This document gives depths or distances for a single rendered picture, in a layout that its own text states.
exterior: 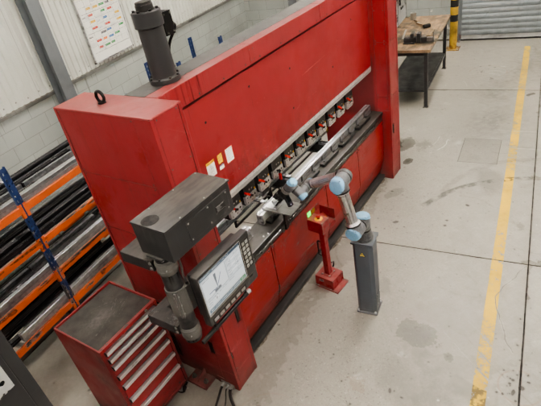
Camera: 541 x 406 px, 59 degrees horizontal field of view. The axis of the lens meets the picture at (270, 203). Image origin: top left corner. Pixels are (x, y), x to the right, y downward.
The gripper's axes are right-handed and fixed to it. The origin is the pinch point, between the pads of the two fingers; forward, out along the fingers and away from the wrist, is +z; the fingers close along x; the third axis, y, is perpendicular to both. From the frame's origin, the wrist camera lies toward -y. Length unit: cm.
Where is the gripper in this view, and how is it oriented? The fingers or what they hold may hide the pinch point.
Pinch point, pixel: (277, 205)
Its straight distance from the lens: 395.8
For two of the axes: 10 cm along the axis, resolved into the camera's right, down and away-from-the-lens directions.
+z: -3.9, 5.0, 7.8
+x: -5.8, 5.3, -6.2
